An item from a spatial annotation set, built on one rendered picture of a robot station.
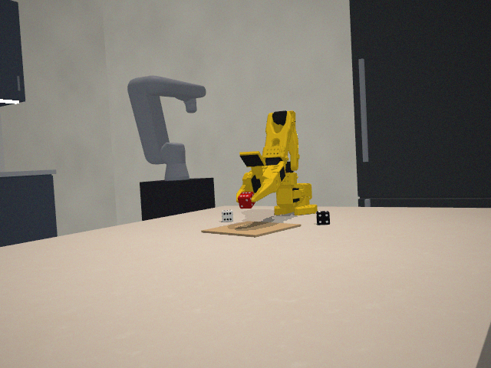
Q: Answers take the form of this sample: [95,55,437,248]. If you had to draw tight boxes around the red die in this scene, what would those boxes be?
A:
[238,192,255,209]

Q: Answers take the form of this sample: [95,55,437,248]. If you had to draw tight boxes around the tan square mat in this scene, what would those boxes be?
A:
[201,221,302,237]

